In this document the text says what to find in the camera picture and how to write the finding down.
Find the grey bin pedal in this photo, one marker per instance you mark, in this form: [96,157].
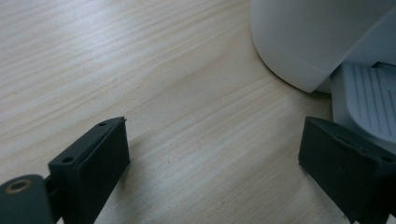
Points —
[367,99]

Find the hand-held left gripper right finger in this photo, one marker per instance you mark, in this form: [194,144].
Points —
[345,168]

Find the white pedal bin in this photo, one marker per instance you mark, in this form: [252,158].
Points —
[299,37]

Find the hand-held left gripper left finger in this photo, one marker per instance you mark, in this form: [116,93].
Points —
[90,168]

